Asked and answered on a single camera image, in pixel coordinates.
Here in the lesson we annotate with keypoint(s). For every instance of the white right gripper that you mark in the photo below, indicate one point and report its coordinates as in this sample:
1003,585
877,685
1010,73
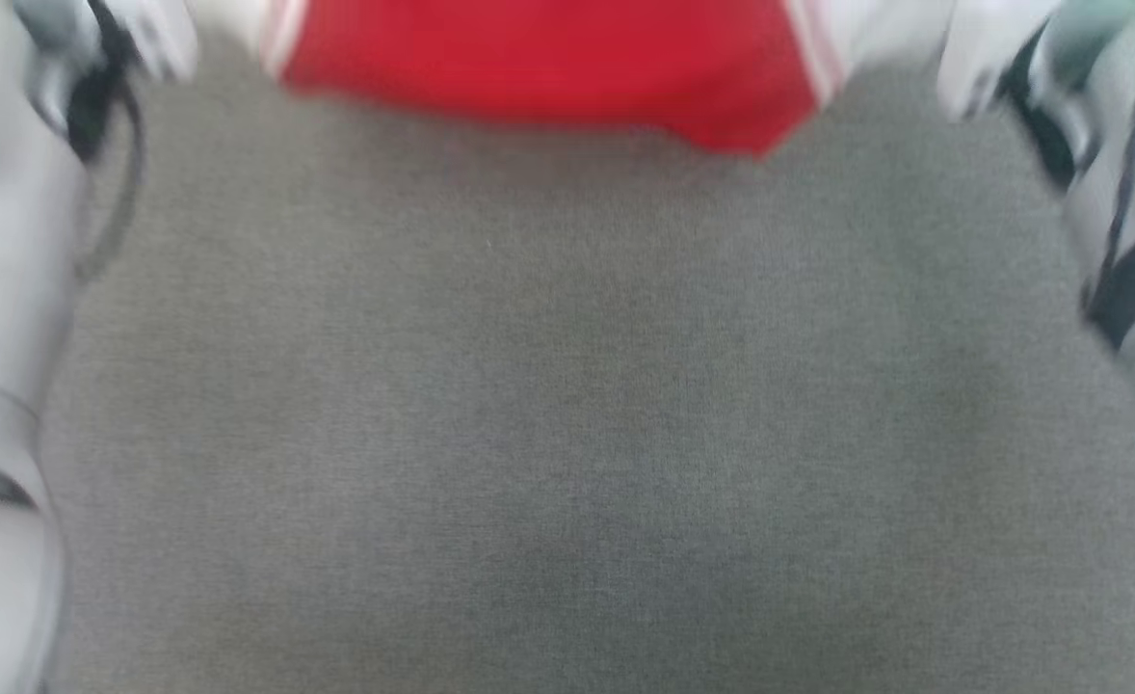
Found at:
982,53

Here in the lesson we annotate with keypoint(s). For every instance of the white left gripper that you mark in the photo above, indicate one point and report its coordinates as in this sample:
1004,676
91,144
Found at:
158,34

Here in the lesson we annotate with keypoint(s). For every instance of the red basketball jersey number 23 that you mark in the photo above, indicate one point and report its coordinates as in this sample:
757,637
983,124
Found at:
548,58

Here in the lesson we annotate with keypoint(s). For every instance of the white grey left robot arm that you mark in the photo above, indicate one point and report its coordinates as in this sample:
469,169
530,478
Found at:
4,289

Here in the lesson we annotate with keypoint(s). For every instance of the grey fabric sofa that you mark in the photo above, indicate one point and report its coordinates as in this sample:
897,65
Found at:
567,405

